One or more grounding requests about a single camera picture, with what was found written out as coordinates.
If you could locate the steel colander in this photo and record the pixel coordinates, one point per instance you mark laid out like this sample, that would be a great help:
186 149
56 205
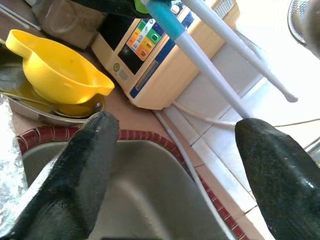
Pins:
305 25

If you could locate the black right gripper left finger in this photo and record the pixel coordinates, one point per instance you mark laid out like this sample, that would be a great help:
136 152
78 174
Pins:
70 180

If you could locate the cream water ionizer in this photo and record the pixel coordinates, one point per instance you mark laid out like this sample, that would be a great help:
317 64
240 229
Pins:
160 75

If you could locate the steel bowl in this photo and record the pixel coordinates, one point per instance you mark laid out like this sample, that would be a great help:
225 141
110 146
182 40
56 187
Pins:
30 110

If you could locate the yellow plastic bowl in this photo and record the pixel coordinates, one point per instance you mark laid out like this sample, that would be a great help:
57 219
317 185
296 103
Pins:
57 67

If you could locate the steel kitchen sink basin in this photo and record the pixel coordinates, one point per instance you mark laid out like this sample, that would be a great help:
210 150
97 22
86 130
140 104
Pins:
150 200

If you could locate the jar of brown powder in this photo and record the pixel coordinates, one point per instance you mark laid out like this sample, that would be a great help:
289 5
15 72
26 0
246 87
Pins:
70 25

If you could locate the bubble wrap sheet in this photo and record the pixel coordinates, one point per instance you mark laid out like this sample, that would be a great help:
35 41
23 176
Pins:
10 150

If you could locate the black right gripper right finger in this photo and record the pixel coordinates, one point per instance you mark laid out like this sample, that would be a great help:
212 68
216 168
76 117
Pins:
282 180

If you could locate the steel spoon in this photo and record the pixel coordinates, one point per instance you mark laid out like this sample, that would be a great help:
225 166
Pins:
62 113

